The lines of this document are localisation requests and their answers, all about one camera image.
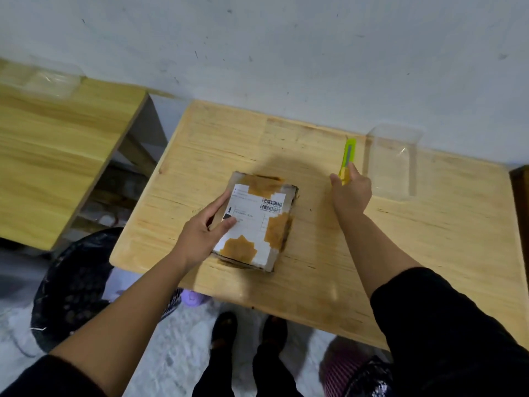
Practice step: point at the person's left hand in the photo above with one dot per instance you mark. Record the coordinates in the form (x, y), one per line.
(198, 239)

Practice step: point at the person's right hand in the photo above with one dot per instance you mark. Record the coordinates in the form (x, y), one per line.
(351, 194)

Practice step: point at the yellow-green utility knife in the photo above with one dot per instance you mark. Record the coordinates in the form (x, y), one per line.
(349, 154)

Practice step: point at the brown taped cardboard box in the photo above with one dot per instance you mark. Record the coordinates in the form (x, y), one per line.
(256, 227)

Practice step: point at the person's right forearm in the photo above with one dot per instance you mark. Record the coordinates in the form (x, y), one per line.
(372, 252)

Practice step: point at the person's left forearm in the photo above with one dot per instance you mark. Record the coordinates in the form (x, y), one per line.
(124, 322)

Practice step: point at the person's left black sandal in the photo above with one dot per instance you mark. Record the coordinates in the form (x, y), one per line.
(223, 330)

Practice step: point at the person's black sandal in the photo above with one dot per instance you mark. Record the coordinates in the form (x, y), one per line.
(275, 332)
(223, 330)

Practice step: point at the person's right black sandal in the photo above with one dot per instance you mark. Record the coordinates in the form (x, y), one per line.
(275, 332)

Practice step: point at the person's left leg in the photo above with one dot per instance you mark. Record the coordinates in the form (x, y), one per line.
(217, 376)

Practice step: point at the person's leg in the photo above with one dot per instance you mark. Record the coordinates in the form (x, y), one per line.
(275, 376)
(217, 376)

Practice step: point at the person's right leg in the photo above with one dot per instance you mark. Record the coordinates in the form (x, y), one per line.
(275, 376)

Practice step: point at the person's black right sleeve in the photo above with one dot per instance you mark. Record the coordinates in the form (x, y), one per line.
(446, 334)

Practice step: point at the person's black sleeve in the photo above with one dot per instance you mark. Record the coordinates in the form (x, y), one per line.
(446, 334)
(41, 380)

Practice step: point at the person's black left sleeve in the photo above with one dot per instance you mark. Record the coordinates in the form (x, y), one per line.
(41, 380)

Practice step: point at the clear plastic container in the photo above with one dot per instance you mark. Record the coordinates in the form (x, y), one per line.
(392, 169)

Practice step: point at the purple plastic object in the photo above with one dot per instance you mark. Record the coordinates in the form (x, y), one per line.
(194, 298)

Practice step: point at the white plastic bag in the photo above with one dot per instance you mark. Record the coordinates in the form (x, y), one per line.
(120, 281)

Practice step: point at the light wooden side table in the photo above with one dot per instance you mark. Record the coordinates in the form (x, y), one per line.
(53, 161)

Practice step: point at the dark wooden side table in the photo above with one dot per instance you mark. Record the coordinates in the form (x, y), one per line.
(521, 210)

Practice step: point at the shallow clear plastic tray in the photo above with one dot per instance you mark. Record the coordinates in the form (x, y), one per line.
(49, 82)

